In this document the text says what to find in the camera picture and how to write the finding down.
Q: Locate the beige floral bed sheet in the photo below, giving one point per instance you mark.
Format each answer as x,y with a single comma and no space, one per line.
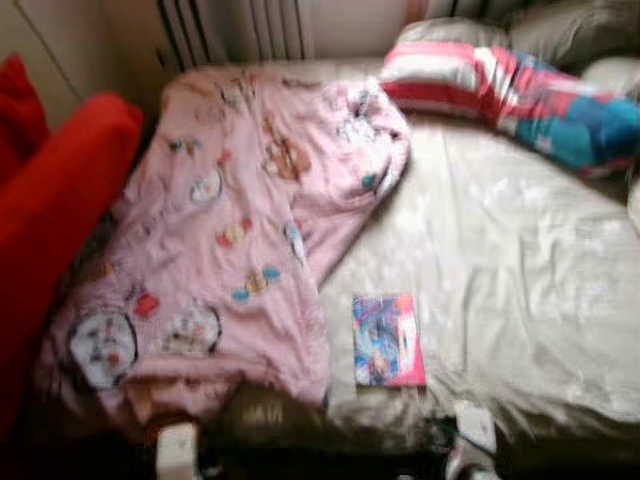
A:
500,250

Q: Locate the pink cartoon print quilt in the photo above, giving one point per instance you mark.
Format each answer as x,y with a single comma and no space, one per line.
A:
220,220

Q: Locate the pale beige pillow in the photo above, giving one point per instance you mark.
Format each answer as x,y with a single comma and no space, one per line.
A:
450,32

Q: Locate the colourful picture book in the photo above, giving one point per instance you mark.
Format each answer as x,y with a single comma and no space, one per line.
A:
388,340

